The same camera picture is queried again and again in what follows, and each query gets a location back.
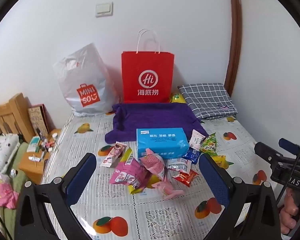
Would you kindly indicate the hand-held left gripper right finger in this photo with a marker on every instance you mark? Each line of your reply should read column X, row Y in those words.
column 215, row 177

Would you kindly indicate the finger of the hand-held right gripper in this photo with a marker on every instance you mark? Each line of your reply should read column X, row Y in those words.
column 287, row 144
column 265, row 151

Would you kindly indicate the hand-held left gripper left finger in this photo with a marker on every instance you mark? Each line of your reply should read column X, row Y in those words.
column 81, row 177

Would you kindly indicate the green snack packet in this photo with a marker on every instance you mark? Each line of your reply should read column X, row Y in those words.
column 210, row 145

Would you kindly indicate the cartoon print snack packet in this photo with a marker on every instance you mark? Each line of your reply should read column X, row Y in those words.
column 112, row 155

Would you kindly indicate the white pink snack packet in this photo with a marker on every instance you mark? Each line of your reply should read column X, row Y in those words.
column 197, row 140

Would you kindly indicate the magenta yellow snack packet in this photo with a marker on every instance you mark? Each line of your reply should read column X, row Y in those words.
column 127, row 176

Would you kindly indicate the pale pink snack packet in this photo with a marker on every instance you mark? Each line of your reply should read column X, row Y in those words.
column 167, row 190

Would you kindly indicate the pink striped snack packet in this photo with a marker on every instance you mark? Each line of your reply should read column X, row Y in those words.
column 153, row 166

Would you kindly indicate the person's right hand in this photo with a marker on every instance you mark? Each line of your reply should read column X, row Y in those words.
column 287, row 212

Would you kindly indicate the blue snack packet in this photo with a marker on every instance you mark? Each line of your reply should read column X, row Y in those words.
column 192, row 155

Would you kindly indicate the fruit print table cover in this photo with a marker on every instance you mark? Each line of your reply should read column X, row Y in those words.
column 115, row 200

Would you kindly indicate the white small jar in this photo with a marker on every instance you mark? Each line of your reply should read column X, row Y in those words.
column 55, row 136

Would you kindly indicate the wooden nightstand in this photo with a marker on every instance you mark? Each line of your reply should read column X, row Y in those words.
column 32, row 168

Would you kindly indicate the white tube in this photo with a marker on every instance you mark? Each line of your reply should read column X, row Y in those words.
column 35, row 158

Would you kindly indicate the teal white small box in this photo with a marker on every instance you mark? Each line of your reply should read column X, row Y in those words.
column 33, row 144

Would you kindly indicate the blue tissue pack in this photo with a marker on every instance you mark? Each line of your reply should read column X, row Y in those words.
column 162, row 142

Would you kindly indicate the framed picture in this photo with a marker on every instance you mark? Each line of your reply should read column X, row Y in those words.
column 36, row 118

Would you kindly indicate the grey checked folded cloth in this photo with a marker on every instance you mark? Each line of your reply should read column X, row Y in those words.
column 205, row 100

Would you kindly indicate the pink clothing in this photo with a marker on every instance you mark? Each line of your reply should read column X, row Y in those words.
column 2, row 190

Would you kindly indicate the green bed sheet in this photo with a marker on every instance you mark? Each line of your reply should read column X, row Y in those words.
column 12, row 220

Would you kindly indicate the white black spotted pillow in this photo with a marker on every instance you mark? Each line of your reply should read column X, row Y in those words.
column 5, row 147

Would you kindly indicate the purple towel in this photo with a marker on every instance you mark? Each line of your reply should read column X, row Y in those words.
column 152, row 117

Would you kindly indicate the yellow green wipes pack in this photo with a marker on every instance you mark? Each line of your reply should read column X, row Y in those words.
column 178, row 98

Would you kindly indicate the wooden headboard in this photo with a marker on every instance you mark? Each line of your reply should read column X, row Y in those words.
column 17, row 110

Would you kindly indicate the white plastic shopping bag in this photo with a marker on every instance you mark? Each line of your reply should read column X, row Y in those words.
column 90, row 75

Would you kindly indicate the red paper bag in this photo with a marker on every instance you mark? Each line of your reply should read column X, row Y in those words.
column 147, row 65

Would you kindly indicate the brown wooden door frame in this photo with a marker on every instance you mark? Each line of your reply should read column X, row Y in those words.
column 233, row 42

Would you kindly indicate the white light switch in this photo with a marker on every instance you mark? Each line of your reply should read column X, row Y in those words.
column 104, row 9

